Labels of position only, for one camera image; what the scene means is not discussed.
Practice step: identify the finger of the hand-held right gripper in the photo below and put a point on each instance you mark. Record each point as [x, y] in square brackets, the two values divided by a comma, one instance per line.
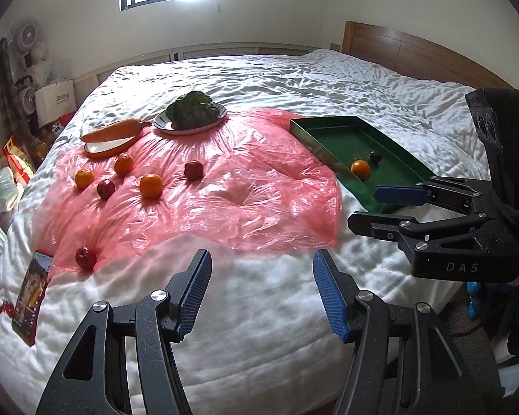
[398, 193]
[372, 224]

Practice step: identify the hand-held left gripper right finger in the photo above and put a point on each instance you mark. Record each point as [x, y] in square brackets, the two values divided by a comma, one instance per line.
[331, 294]

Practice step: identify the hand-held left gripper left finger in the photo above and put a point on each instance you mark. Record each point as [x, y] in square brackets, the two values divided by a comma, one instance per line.
[197, 294]

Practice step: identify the dark plum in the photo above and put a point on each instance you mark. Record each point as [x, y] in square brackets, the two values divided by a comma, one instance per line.
[375, 156]

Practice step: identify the orange mandarin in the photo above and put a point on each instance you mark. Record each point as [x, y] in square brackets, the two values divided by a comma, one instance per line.
[123, 164]
[151, 186]
[84, 178]
[360, 170]

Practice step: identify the green metal tray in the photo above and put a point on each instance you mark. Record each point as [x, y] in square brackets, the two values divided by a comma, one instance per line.
[350, 142]

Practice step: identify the red apple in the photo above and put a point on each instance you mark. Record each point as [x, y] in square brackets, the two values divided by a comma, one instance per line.
[85, 258]
[193, 170]
[106, 189]

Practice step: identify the pink plastic sheet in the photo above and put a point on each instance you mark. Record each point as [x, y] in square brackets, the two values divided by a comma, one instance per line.
[242, 173]

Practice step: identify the wooden headboard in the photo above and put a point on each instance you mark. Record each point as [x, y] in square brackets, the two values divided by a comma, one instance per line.
[415, 47]

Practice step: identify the smartphone on bed edge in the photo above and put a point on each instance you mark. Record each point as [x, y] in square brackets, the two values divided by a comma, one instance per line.
[32, 294]

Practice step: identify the orange oval plate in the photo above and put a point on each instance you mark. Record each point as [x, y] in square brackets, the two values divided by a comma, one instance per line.
[108, 149]

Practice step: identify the white round plate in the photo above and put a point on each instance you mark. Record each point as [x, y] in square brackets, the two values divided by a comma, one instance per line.
[163, 123]

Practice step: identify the white quilted blanket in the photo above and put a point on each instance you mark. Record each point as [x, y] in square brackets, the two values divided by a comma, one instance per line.
[264, 78]

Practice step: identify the orange carrot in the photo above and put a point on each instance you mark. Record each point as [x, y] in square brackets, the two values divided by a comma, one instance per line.
[112, 132]

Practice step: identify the green leafy vegetable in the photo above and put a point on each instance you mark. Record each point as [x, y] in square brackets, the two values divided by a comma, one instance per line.
[192, 110]

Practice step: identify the white plastic bag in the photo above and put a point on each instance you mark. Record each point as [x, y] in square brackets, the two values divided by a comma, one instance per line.
[0, 188]

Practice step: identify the red cardboard box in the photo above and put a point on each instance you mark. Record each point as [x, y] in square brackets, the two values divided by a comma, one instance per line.
[17, 160]

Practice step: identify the white paper bag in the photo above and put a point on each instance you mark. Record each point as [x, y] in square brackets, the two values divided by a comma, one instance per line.
[56, 101]

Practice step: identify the small white fan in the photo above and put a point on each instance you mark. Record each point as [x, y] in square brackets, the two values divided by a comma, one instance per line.
[28, 95]
[27, 35]

